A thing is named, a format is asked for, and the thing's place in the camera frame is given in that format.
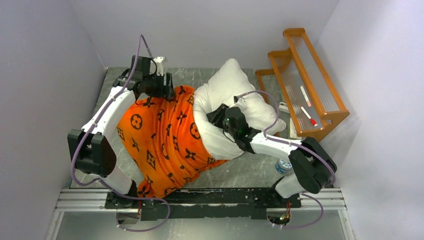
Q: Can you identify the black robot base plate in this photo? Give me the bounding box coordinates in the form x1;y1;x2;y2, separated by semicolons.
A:
104;187;302;221

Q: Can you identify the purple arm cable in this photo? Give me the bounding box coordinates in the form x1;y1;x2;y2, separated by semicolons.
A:
69;34;155;188
235;90;338;186

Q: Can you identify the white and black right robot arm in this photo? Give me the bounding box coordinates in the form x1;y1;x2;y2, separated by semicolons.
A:
206;104;337;207

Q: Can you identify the white pillow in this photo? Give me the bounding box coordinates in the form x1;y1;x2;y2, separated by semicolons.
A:
193;58;286;160

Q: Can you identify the orange wooden shelf rack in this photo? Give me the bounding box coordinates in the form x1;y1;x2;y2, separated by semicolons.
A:
255;27;350;141

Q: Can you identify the white pink test strip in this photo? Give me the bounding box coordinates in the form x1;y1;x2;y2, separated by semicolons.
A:
300;85;312;108

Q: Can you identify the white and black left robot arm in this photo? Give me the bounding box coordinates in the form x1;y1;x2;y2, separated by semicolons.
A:
67;55;175;208

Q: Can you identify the red capped white marker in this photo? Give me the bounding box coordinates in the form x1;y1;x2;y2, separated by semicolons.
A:
300;106;318;127

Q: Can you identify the blue capped plastic bottle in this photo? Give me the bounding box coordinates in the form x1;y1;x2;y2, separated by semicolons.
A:
275;159;293;175

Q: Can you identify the orange patterned pillowcase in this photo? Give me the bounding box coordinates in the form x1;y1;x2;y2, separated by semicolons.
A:
116;85;226;198

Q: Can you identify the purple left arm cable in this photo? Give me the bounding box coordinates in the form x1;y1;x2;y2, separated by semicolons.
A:
69;34;155;188

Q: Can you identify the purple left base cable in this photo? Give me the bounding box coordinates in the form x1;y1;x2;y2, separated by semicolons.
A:
99;178;172;233

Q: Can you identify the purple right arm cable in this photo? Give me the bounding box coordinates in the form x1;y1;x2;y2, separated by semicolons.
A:
235;90;338;186

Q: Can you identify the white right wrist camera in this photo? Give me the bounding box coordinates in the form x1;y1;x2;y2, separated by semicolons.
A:
231;96;246;111

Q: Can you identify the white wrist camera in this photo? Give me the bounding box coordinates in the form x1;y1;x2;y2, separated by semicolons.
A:
231;96;246;111
150;56;167;76

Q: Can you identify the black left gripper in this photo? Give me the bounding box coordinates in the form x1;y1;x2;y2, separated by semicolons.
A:
143;71;176;99

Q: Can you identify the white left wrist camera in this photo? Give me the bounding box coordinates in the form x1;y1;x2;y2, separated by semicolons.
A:
150;56;167;76

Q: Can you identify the small white box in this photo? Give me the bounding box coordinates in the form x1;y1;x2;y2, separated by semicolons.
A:
278;102;290;114

